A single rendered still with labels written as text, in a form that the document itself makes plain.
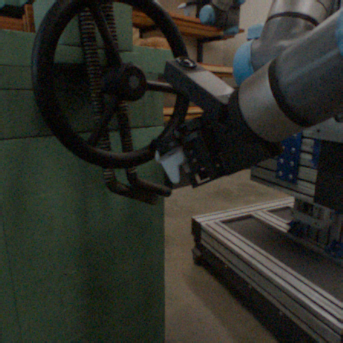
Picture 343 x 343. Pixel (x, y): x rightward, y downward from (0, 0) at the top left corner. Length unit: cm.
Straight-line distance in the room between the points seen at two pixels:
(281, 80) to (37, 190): 52
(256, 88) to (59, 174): 47
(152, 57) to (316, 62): 54
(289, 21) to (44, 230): 58
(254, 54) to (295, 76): 16
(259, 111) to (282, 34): 15
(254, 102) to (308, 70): 6
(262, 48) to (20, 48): 42
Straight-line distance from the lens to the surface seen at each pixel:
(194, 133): 36
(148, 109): 75
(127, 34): 62
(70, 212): 69
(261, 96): 29
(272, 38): 42
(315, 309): 96
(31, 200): 66
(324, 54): 26
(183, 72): 38
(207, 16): 141
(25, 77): 63
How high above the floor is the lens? 79
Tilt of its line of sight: 15 degrees down
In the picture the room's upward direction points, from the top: straight up
